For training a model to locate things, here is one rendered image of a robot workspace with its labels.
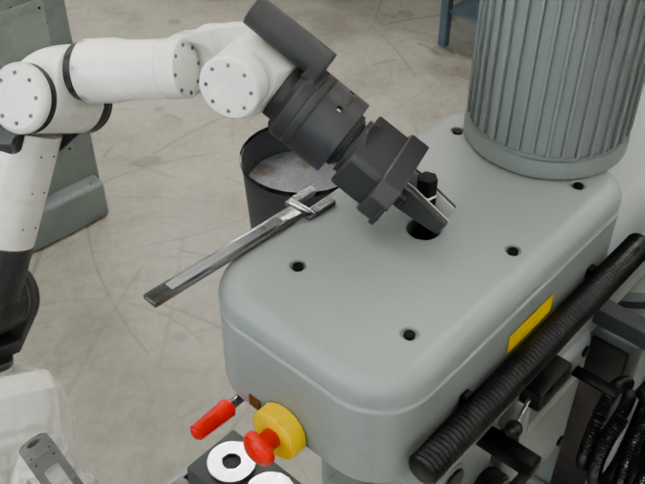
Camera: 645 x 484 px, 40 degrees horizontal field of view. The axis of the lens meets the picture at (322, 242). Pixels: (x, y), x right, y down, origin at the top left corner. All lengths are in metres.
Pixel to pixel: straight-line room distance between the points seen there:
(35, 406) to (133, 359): 2.29
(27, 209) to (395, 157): 0.44
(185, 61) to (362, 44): 4.45
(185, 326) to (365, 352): 2.72
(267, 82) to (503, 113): 0.29
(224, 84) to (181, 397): 2.47
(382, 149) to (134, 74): 0.28
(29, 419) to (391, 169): 0.55
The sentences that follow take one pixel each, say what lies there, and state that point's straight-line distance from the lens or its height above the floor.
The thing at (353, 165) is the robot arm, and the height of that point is 1.98.
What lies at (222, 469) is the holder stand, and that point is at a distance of 1.67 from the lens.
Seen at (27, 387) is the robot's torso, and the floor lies 1.65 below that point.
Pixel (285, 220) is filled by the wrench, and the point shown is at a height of 1.90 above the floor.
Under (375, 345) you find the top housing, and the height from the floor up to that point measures 1.89.
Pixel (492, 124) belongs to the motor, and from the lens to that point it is 1.05.
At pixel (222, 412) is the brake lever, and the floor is 1.71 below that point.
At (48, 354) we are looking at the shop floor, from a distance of 3.54.
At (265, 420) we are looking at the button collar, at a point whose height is 1.78.
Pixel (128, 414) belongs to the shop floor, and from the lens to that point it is 3.27.
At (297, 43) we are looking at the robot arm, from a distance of 0.89.
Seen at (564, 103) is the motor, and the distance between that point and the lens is 1.01.
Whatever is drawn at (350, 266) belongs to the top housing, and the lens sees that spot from 0.91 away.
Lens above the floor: 2.50
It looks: 40 degrees down
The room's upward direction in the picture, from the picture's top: straight up
